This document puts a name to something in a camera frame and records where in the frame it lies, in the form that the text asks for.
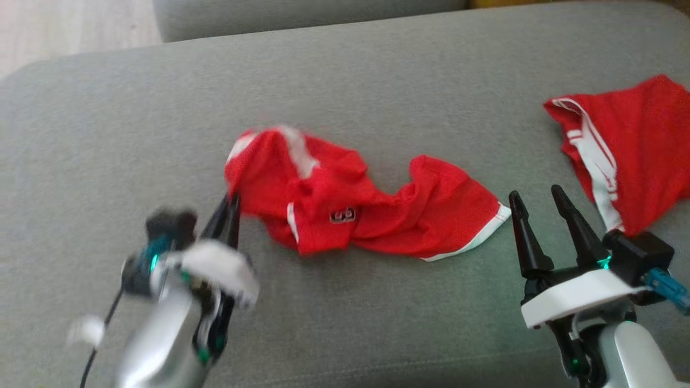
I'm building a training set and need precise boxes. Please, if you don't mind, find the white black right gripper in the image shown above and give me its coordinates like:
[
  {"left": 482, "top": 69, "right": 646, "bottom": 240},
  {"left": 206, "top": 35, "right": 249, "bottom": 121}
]
[{"left": 508, "top": 184, "right": 650, "bottom": 380}]

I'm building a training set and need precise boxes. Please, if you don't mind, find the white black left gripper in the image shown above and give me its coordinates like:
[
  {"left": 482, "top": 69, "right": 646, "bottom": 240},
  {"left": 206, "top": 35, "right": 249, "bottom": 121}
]
[{"left": 121, "top": 193, "right": 259, "bottom": 362}]

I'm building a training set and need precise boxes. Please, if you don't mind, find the red shorts white trim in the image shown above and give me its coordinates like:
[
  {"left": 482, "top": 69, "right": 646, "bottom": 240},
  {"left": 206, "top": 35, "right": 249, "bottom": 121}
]
[{"left": 225, "top": 127, "right": 512, "bottom": 262}]

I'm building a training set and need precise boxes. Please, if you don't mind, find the grey sofa seat cushion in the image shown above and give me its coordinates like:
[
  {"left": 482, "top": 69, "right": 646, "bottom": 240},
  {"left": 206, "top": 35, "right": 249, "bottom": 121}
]
[{"left": 0, "top": 3, "right": 690, "bottom": 388}]

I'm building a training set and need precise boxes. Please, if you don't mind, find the grey sofa back cushion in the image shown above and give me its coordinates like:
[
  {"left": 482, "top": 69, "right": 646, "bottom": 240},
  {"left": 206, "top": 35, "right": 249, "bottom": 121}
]
[{"left": 153, "top": 0, "right": 468, "bottom": 43}]

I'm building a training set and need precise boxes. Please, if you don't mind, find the white cable label tag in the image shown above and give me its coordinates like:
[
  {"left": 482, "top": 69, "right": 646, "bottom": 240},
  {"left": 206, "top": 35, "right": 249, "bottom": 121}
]
[{"left": 67, "top": 315, "right": 106, "bottom": 347}]

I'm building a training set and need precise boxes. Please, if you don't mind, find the black left cable teal plug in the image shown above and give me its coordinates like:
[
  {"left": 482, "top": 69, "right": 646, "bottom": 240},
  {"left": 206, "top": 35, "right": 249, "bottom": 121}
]
[{"left": 81, "top": 288, "right": 126, "bottom": 388}]

